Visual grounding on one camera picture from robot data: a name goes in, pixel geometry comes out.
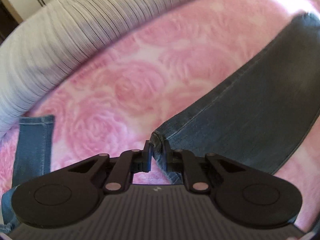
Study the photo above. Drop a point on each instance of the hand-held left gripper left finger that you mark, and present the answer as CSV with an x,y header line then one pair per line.
x,y
149,157

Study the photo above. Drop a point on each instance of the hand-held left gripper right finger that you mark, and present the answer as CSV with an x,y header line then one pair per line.
x,y
167,160

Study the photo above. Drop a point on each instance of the dark grey jeans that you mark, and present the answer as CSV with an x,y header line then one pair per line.
x,y
250,100

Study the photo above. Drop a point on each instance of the blue jeans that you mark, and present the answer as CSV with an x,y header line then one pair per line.
x,y
32,150

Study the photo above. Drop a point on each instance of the pink rose blanket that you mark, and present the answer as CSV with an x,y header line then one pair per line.
x,y
125,87

